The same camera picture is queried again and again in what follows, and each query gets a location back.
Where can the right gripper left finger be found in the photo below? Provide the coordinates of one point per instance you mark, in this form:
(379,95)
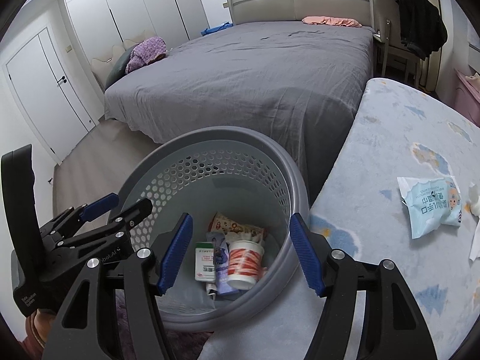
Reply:
(86,324)

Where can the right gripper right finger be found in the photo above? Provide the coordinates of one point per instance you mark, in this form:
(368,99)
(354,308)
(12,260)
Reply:
(393,325)

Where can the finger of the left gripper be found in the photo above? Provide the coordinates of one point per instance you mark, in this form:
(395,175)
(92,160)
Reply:
(116,229)
(70,221)

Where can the green white medicine box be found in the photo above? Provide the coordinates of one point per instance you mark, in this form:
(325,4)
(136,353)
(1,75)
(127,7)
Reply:
(204,264)

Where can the purple toothpaste box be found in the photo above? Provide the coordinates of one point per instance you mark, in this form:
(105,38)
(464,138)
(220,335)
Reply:
(221,258)

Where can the red white paper cup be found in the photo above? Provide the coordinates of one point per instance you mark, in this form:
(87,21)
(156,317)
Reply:
(244,267)

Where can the red patterned snack wrapper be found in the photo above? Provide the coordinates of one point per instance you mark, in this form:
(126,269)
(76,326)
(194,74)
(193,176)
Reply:
(222,224)

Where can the grey perforated trash basket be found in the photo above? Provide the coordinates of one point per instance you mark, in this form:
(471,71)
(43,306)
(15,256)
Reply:
(233,171)

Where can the person's left hand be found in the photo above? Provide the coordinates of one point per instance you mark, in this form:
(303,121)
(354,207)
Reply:
(37,326)

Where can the light blue wipes packet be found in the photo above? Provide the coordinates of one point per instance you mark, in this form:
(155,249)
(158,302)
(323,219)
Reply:
(431,203)

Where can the white door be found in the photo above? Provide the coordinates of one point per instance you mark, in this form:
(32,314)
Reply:
(47,96)

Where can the blue patterned table blanket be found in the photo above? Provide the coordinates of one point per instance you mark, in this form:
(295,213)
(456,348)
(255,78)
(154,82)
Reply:
(400,131)

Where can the dark green cushion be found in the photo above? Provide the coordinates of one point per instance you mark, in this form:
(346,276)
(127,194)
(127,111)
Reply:
(118,70)

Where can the purple knitted blanket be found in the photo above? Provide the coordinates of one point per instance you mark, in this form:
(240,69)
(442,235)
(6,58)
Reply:
(145,53)

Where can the grey bed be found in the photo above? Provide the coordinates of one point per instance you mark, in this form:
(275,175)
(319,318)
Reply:
(299,84)

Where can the white wardrobe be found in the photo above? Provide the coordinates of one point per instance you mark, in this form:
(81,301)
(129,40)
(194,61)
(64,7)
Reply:
(101,24)

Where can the blue cloth on bed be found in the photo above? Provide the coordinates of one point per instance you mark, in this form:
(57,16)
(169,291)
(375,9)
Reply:
(216,29)

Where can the pink storage box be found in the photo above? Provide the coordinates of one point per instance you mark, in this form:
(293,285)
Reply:
(467,99)

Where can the beige chair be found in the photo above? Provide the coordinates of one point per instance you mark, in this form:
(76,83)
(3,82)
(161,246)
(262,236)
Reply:
(387,26)

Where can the pink garment on bed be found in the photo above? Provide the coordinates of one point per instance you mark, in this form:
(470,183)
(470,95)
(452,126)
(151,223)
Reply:
(332,21)

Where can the black jacket on chair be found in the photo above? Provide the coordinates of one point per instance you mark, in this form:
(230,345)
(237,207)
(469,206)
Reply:
(422,30)

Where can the beige padded headboard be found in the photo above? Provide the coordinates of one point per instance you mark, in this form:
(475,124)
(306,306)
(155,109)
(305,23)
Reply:
(300,0)

